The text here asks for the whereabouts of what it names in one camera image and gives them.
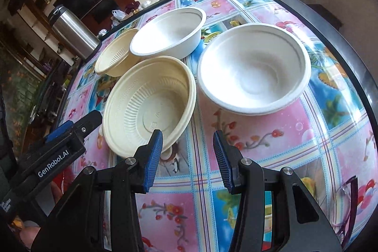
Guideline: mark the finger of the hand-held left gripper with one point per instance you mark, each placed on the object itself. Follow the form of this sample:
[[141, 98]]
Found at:
[[59, 131], [88, 123]]

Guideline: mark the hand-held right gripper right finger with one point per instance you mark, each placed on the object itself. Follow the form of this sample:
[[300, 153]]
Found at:
[[221, 163]]

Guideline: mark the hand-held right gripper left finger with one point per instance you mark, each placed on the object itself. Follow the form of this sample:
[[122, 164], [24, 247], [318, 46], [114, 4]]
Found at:
[[153, 157]]

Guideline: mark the red plate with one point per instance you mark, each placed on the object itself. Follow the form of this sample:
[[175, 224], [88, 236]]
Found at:
[[66, 178]]

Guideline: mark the cream ribbed bowl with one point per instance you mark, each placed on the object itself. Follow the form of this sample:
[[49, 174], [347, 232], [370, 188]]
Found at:
[[141, 110], [113, 58]]

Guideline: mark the white stepped-rim bowl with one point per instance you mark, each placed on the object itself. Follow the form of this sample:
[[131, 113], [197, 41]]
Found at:
[[254, 72]]

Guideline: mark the white smooth paper bowl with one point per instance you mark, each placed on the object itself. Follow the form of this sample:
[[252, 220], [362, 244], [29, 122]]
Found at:
[[168, 30]]

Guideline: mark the person's left hand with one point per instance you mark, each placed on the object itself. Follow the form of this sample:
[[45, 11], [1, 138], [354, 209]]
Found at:
[[29, 235]]

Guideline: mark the colourful printed tablecloth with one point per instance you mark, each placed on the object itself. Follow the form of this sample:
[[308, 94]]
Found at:
[[265, 137]]

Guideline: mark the stainless steel kettle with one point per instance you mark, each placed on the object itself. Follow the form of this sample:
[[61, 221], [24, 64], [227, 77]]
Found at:
[[75, 33]]

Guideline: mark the white round toy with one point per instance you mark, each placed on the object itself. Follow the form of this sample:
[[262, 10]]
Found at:
[[102, 33]]

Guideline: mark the white plastic bag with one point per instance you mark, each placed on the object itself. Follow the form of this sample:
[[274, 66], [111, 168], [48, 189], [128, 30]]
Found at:
[[118, 15]]

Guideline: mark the purple eyeglasses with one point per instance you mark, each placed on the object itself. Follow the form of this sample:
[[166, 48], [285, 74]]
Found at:
[[355, 193]]

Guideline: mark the black-rimmed table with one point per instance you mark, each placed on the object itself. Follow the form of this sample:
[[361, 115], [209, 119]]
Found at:
[[324, 18]]

